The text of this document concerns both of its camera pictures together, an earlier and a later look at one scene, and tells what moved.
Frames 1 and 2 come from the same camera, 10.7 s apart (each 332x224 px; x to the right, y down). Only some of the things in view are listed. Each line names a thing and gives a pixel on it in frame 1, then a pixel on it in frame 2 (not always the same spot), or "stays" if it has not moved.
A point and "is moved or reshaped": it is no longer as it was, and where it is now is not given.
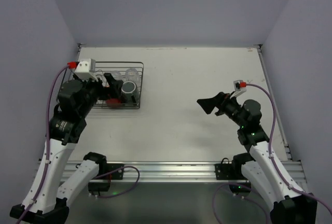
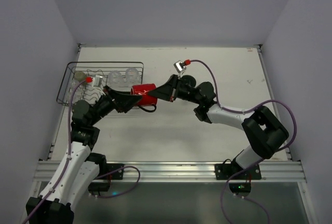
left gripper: [104, 89] to [110, 97]
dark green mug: [129, 93] to [189, 80]
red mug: [113, 103] is moved or reshaped
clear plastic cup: [131, 74] stays
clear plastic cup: [116, 75] stays
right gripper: [221, 103] to [175, 88]
